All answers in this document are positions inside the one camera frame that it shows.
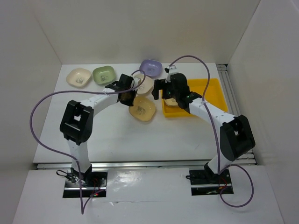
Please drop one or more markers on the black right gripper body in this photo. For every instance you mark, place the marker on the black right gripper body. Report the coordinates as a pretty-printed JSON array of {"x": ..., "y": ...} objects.
[{"x": 168, "y": 92}]

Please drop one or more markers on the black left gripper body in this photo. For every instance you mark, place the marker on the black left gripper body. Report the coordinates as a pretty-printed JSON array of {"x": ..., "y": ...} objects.
[{"x": 123, "y": 101}]

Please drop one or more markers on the cream panda plate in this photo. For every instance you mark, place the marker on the cream panda plate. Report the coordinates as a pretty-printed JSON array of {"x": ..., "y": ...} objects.
[
  {"x": 78, "y": 77},
  {"x": 146, "y": 86}
]

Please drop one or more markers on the yellow panda plate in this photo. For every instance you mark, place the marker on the yellow panda plate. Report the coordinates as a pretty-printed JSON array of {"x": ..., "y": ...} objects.
[
  {"x": 143, "y": 109},
  {"x": 171, "y": 102}
]

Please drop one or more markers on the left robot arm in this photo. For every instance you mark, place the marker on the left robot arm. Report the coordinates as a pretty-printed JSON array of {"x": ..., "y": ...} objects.
[{"x": 77, "y": 121}]

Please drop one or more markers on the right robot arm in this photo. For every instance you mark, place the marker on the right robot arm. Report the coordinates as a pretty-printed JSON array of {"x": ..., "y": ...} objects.
[{"x": 233, "y": 134}]

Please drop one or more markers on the yellow plastic bin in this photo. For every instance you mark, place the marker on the yellow plastic bin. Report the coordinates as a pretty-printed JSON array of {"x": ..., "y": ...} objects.
[{"x": 214, "y": 95}]

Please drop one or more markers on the purple panda plate back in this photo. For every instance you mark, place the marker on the purple panda plate back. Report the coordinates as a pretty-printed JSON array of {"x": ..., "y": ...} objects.
[{"x": 152, "y": 68}]

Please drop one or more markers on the green panda plate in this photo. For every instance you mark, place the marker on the green panda plate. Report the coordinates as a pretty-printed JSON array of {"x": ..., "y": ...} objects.
[{"x": 104, "y": 75}]

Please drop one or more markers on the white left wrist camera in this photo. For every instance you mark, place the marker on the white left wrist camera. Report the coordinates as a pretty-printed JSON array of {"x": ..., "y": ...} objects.
[{"x": 137, "y": 80}]

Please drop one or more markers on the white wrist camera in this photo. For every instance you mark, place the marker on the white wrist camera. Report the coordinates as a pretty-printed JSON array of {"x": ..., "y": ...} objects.
[
  {"x": 170, "y": 70},
  {"x": 137, "y": 80}
]

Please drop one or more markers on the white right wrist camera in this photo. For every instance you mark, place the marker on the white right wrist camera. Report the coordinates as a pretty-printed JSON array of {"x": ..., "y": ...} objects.
[{"x": 170, "y": 70}]

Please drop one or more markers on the aluminium mounting rail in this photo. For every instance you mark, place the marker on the aluminium mounting rail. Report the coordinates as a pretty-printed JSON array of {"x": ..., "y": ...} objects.
[{"x": 128, "y": 164}]

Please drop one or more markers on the aluminium side rail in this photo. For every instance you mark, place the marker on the aluminium side rail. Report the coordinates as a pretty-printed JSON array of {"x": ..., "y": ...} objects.
[{"x": 247, "y": 158}]

